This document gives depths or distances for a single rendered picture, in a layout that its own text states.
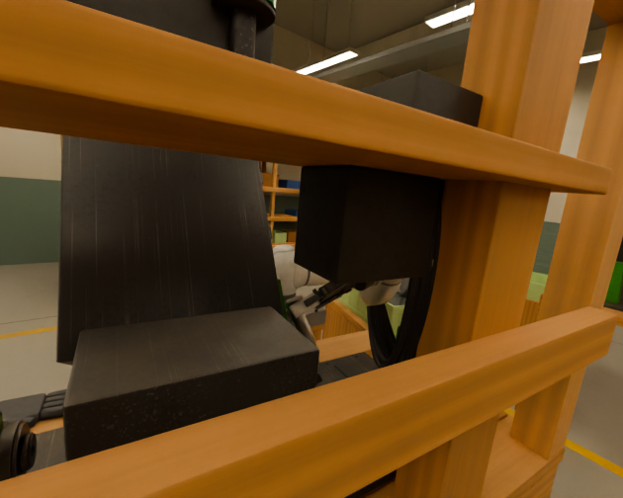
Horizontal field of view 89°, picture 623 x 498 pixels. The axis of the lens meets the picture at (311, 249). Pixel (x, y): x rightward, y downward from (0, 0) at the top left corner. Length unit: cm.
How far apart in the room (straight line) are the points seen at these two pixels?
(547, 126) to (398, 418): 43
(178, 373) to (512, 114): 52
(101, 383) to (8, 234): 582
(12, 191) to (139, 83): 596
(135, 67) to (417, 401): 36
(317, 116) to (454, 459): 56
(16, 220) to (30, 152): 99
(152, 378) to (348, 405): 23
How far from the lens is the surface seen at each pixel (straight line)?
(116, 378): 44
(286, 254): 143
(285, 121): 22
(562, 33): 59
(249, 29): 30
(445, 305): 54
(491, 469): 96
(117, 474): 28
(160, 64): 20
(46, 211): 614
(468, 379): 44
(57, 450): 92
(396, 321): 160
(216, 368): 43
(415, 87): 43
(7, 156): 613
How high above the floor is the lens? 147
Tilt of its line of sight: 11 degrees down
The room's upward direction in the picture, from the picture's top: 5 degrees clockwise
